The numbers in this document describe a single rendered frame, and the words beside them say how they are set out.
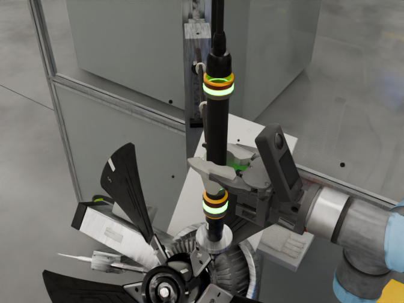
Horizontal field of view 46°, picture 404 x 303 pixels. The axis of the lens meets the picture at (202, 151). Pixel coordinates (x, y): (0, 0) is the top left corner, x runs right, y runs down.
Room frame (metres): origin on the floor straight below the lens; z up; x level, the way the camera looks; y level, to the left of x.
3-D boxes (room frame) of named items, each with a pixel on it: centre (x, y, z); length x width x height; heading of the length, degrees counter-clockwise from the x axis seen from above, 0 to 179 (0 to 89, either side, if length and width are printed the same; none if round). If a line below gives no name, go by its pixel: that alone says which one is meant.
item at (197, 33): (1.20, 0.01, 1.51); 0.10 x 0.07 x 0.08; 3
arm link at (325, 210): (0.48, -0.19, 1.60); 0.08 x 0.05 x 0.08; 148
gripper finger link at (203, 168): (0.55, -0.01, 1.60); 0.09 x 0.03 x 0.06; 68
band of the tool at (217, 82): (0.58, -0.02, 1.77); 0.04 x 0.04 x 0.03
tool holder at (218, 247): (0.59, -0.02, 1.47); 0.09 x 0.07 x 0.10; 3
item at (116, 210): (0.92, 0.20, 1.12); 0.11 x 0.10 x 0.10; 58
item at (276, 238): (1.01, -0.27, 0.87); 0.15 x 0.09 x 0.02; 59
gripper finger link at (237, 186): (0.53, -0.06, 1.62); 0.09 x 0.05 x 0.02; 68
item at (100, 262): (0.77, 0.27, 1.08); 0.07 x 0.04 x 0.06; 69
